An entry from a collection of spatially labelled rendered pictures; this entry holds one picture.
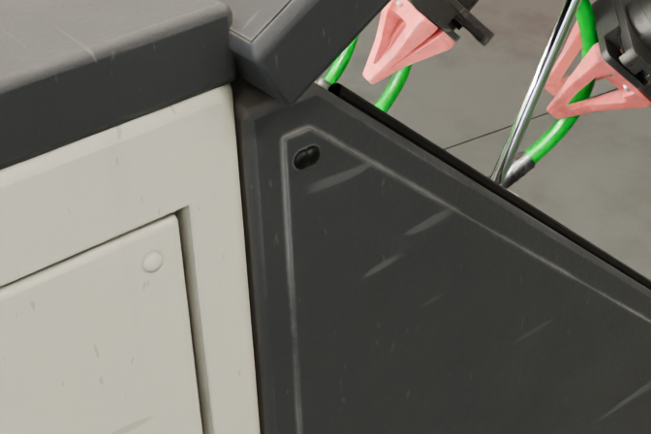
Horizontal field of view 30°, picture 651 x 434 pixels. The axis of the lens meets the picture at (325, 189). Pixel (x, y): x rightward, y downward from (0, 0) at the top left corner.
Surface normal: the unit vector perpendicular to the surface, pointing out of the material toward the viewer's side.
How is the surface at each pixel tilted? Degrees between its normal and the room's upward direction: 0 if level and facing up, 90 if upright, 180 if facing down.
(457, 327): 90
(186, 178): 90
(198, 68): 90
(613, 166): 0
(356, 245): 90
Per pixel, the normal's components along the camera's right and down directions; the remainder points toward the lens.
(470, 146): -0.03, -0.84
